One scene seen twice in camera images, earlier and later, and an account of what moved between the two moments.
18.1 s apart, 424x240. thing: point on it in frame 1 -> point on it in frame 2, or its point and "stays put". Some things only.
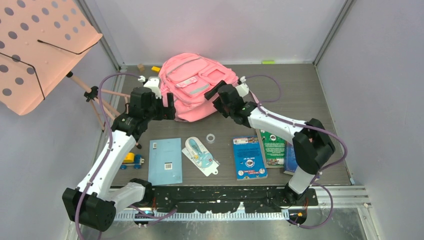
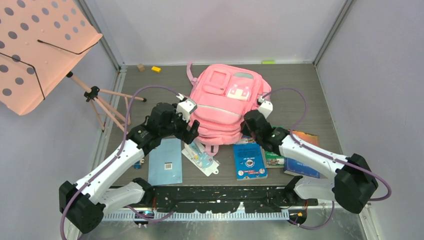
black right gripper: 210,94 -> 244,129
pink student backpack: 188,77 -> 223,93
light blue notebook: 165,161 stays put
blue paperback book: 249,161 stays put
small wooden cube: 141,67 stays put
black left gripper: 165,112 -> 186,135
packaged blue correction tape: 200,157 stays put
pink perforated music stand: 40,41 stays put
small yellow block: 155,69 stays put
